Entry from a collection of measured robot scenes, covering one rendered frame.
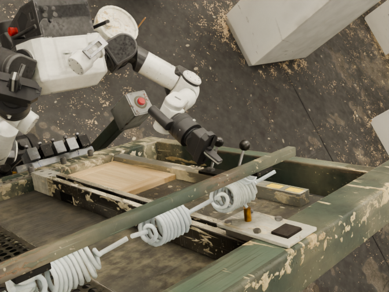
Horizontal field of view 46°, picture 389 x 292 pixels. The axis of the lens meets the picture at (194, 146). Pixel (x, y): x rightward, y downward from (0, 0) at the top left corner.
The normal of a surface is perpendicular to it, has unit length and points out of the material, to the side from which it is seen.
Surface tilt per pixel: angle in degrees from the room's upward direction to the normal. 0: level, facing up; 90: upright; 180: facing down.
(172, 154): 90
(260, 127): 0
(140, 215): 30
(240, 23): 90
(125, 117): 90
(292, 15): 90
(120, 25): 0
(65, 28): 23
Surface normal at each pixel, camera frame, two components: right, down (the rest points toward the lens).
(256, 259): -0.11, -0.97
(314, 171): -0.72, 0.24
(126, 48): 0.35, -0.09
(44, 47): 0.67, -0.03
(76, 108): 0.54, -0.40
